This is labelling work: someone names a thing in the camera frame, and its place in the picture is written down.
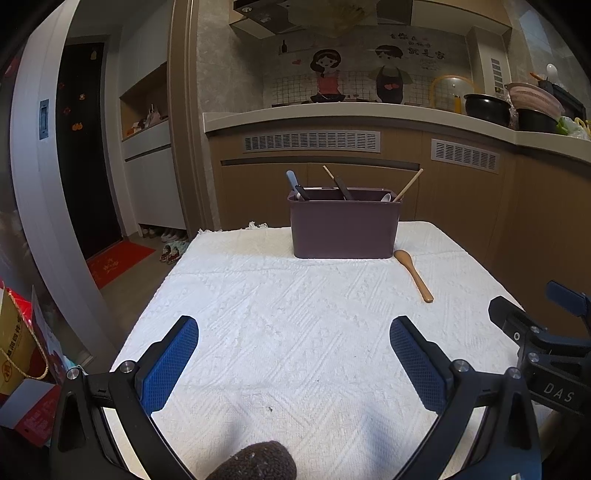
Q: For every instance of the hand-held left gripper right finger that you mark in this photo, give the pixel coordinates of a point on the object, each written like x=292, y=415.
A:
x=418, y=367

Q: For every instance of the pink colander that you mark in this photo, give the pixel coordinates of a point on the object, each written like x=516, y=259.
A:
x=535, y=98

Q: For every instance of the red and yellow gift bag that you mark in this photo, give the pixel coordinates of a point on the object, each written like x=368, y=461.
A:
x=18, y=341

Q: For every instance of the red doormat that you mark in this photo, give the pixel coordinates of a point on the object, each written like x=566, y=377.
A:
x=120, y=263

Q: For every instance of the white hallway cabinet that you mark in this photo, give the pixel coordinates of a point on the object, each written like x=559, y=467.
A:
x=152, y=175

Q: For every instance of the yellow rimmed glass lid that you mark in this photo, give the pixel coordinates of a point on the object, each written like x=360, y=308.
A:
x=450, y=85

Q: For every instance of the wooden kitchen cabinet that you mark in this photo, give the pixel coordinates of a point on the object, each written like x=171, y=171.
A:
x=258, y=194

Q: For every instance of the blue-grey rice spoon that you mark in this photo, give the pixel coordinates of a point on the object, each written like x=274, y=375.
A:
x=292, y=180

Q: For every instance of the purple utensil holder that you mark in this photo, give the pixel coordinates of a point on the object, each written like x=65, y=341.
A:
x=344, y=226

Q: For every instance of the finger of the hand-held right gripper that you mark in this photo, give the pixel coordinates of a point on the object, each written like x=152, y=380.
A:
x=510, y=318
x=570, y=297

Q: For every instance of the long vent grille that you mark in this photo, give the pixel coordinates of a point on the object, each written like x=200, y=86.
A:
x=314, y=141

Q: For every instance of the black cooking pot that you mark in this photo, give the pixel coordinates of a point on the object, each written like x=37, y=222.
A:
x=487, y=110

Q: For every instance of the white shoes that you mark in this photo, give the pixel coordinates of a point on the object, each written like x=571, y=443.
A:
x=166, y=233

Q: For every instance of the patterned slippers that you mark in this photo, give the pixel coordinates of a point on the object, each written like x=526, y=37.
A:
x=173, y=253

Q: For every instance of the black pot under colander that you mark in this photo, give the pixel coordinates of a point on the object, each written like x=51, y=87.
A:
x=536, y=121

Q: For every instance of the black kitchen appliance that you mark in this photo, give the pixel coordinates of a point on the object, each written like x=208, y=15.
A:
x=568, y=99

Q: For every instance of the green plastic bag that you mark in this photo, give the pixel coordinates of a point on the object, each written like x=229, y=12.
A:
x=572, y=127

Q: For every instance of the wooden spoon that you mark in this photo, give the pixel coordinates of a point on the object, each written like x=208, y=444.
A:
x=413, y=274

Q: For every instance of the person's left hand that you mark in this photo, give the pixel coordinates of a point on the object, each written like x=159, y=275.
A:
x=263, y=461

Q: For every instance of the short vent grille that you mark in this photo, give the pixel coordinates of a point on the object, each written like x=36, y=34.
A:
x=465, y=154

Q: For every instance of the red and grey box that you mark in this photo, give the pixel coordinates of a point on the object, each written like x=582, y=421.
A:
x=30, y=410

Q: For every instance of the white textured tablecloth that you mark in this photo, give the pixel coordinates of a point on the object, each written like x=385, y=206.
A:
x=277, y=314

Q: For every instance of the white kitchen countertop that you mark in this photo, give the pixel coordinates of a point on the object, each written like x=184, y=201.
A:
x=369, y=116

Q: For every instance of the dark entrance door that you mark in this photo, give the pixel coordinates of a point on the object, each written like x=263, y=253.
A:
x=87, y=152

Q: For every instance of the yellow bottle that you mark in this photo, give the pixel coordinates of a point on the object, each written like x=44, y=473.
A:
x=458, y=104

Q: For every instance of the cartoon wall sticker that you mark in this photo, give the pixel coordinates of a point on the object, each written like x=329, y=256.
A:
x=360, y=69

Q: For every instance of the wall switch panel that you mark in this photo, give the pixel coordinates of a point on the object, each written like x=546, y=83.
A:
x=496, y=74

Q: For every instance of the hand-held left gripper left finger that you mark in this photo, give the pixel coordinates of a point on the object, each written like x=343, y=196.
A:
x=170, y=367

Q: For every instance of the range hood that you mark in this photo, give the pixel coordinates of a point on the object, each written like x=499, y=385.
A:
x=272, y=14

